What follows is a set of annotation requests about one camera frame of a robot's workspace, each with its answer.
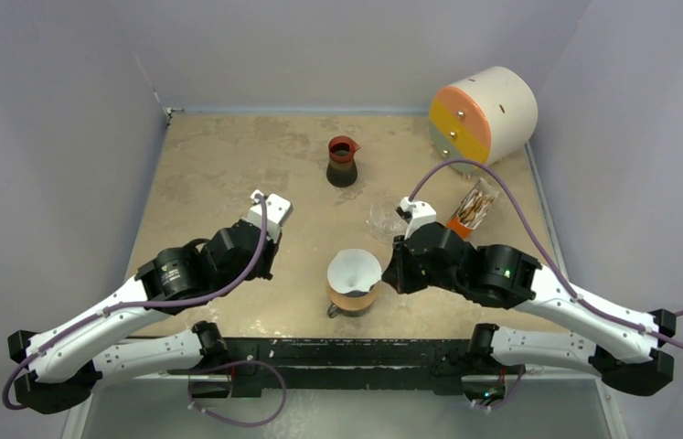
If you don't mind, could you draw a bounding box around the red and black pitcher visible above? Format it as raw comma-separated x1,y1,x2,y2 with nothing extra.
325,135,360,187

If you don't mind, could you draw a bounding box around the round cream drawer cabinet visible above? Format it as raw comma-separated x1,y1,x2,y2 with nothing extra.
428,66,539,166

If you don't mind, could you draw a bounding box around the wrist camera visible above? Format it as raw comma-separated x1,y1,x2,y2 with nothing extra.
244,189,293,242
396,197,437,239

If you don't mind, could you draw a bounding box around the glass carafe with handle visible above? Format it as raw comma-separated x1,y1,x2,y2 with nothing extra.
325,304,373,318

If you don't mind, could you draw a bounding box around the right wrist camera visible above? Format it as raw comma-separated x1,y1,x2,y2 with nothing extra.
396,197,437,239

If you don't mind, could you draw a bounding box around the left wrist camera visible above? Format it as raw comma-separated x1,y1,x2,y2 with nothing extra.
244,189,293,242

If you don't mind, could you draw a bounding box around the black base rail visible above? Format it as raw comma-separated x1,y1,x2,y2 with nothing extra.
168,321,527,404

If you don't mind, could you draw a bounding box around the orange coffee filter holder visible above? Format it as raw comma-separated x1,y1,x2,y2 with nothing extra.
446,178,499,240

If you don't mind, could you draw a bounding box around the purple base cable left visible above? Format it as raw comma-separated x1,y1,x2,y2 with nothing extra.
187,359,288,428

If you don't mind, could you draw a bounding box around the blue ribbed glass dripper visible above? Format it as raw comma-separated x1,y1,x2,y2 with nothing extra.
339,289,373,298

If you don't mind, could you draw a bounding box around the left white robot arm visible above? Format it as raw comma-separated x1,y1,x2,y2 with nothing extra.
2,219,282,414

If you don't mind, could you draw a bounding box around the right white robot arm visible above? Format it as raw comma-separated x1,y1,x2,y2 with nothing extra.
382,223,677,396

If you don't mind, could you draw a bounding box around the white paper coffee filter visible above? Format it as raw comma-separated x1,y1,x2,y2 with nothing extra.
326,249,382,293

